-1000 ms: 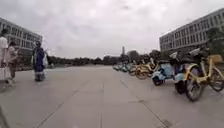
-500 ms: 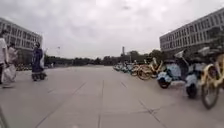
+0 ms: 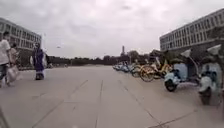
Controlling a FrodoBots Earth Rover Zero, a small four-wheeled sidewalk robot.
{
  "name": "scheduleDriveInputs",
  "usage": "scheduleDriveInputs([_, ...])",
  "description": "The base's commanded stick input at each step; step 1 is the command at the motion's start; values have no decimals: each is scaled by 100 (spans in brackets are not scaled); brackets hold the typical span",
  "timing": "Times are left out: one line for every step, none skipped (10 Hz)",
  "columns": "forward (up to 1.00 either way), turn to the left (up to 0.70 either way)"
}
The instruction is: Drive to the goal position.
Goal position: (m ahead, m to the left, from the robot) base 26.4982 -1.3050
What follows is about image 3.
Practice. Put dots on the tall pole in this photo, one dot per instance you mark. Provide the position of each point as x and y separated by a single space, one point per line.
122 50

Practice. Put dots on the row of trees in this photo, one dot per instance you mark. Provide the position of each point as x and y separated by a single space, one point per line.
83 61

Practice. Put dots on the row of parked bicycles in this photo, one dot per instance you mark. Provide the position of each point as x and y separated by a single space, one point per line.
147 70

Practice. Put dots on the grey paved plaza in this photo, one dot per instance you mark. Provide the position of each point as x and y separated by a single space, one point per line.
100 100

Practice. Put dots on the pale blue scooter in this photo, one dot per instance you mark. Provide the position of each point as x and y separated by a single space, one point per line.
177 75
208 80

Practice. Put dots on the person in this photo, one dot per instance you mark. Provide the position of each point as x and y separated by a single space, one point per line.
13 55
3 53
39 62

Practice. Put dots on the grey multi-storey building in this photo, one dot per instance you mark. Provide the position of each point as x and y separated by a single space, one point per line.
190 33

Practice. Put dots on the grey flat-roofed building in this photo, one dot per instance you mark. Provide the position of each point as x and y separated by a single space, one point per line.
20 37

